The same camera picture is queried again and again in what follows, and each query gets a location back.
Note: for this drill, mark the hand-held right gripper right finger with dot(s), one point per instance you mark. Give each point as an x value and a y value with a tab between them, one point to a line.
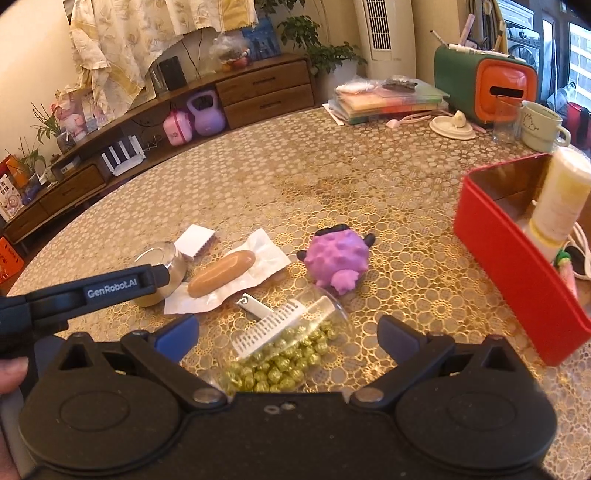
397	339

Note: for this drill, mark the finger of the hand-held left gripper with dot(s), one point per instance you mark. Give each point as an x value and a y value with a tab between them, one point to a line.
157	278

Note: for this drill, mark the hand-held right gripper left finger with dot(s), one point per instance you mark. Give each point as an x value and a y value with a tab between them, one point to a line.
178	339

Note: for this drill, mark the round metal tin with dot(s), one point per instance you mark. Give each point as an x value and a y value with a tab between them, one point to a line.
173	267

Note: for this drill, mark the red tin box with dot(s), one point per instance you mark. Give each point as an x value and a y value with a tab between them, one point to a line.
508	267

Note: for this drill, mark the pink lipstick tube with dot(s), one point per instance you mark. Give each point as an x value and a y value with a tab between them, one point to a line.
570	281

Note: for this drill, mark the white sunglasses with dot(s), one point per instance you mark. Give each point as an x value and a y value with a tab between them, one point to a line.
582	240

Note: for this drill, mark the white lotion bottle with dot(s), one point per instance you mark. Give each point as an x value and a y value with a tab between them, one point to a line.
558	194

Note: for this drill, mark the person's left hand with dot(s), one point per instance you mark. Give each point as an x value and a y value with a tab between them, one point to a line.
11	376

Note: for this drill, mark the small white packet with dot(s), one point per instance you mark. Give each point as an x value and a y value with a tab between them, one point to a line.
196	241

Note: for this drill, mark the bread in clear wrapper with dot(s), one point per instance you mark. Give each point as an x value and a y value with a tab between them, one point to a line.
221	274

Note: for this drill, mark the white comb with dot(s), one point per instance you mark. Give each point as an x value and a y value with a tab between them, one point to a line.
268	330

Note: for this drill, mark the purple spiky toy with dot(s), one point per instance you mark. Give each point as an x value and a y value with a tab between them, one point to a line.
339	258

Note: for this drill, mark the red printed box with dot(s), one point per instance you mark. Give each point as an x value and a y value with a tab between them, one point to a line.
8	194

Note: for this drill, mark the white router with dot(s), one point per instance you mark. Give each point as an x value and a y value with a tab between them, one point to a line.
122	157

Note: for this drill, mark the small green potted plant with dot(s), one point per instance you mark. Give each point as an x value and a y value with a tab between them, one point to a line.
30	161

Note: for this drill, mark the pink toy case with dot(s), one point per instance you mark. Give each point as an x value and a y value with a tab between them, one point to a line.
178	128

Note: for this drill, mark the purple kettlebell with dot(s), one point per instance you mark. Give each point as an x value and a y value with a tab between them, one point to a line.
207	115

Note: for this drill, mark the potted orchid plant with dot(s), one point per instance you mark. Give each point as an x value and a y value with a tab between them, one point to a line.
46	124

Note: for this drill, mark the black speaker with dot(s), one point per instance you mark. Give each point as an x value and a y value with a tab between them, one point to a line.
173	74

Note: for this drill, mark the wooden television cabinet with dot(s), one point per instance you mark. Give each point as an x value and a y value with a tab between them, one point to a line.
263	92

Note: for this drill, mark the pink plastic spoon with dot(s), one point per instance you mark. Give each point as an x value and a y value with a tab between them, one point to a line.
411	121

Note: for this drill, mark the white saucer with lid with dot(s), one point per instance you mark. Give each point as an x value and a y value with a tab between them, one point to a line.
452	127

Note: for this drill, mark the clear bag of fruit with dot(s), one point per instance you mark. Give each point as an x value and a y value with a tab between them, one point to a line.
228	50

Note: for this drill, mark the clear drinking glass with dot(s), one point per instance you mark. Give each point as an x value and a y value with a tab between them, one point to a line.
507	120

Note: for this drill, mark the floral cloth cover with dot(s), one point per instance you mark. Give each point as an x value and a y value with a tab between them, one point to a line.
138	32

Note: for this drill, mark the white plastic bag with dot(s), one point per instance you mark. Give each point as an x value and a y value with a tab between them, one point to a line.
358	86

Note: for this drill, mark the dark plastic bag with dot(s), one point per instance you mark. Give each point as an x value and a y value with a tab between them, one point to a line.
400	83

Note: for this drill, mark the green and white mug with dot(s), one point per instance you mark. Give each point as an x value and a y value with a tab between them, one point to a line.
542	127

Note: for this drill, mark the blue printed box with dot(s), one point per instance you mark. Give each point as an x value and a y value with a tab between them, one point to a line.
263	39

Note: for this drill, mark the orange and green tissue box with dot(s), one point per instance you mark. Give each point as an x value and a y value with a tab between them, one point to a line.
480	87

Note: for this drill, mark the tall green potted plant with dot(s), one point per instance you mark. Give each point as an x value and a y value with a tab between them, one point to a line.
323	46

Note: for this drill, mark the white tower air conditioner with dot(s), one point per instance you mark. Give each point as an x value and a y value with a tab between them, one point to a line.
383	32

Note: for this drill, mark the white washing machine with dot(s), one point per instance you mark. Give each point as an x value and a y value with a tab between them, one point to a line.
524	44

